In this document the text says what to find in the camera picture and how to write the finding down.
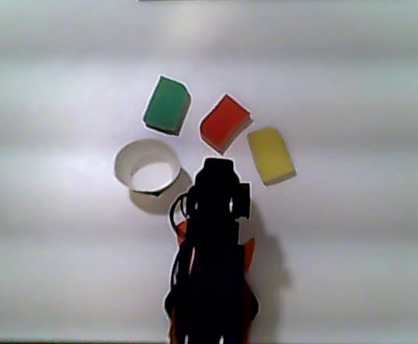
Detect orange tape strip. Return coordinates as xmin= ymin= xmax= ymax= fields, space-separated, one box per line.
xmin=242 ymin=237 xmax=257 ymax=277
xmin=175 ymin=219 xmax=189 ymax=249

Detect red and white sponge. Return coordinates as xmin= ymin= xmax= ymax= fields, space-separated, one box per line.
xmin=198 ymin=93 xmax=255 ymax=156

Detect yellow and white sponge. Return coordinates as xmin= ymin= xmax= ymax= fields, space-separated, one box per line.
xmin=247 ymin=126 xmax=298 ymax=186

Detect green and white sponge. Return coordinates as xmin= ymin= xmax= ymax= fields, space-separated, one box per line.
xmin=142 ymin=74 xmax=193 ymax=137

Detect white green paper cup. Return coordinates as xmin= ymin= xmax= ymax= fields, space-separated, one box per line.
xmin=113 ymin=138 xmax=194 ymax=216

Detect black cable bundle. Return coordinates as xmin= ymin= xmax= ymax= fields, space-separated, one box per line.
xmin=168 ymin=191 xmax=197 ymax=291

